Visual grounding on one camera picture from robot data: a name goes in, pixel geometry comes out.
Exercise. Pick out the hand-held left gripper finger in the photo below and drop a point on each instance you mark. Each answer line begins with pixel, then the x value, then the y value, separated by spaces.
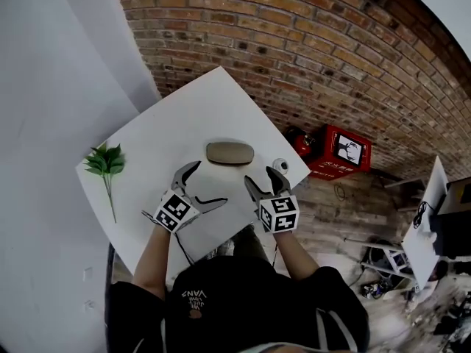
pixel 179 178
pixel 211 203

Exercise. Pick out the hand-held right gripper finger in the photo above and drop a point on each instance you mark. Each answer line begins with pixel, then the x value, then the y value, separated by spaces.
pixel 281 184
pixel 254 190

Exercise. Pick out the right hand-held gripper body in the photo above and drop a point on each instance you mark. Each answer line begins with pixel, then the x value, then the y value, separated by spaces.
pixel 277 214

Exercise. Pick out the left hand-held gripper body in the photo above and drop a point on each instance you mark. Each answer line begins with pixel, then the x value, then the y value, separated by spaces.
pixel 173 212

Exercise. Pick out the beige glasses case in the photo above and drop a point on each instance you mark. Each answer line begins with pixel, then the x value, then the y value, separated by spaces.
pixel 230 152

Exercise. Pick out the person's left forearm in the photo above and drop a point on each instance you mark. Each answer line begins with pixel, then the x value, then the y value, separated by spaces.
pixel 151 263

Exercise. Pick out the person's right forearm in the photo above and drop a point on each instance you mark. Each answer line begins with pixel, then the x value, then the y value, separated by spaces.
pixel 294 259

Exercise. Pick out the person's olive trouser leg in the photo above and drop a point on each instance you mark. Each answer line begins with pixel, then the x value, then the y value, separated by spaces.
pixel 246 242

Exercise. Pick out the red fire extinguisher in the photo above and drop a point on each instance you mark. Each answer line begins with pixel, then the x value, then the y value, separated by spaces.
pixel 298 142

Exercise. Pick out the red fire equipment box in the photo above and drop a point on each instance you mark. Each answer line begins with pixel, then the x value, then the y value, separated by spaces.
pixel 325 160

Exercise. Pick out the green artificial leaf sprig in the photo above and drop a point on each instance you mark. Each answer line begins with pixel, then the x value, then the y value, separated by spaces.
pixel 106 160

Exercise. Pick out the person's black t-shirt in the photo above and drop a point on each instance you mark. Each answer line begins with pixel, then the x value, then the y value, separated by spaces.
pixel 250 303

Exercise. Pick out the black round wheel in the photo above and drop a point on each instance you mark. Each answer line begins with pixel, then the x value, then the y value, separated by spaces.
pixel 382 259

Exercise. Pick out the small white object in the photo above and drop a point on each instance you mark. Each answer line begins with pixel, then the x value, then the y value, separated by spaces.
pixel 430 237

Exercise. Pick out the small white side table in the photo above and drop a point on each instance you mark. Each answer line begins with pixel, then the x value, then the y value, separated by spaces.
pixel 436 182

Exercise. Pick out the black monitor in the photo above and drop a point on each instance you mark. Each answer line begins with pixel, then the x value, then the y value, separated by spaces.
pixel 452 234

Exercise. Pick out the brown cardboard box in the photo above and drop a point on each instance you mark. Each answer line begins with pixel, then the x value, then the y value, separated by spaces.
pixel 460 193

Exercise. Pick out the white wall socket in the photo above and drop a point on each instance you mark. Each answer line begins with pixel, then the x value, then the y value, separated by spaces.
pixel 89 304
pixel 87 273

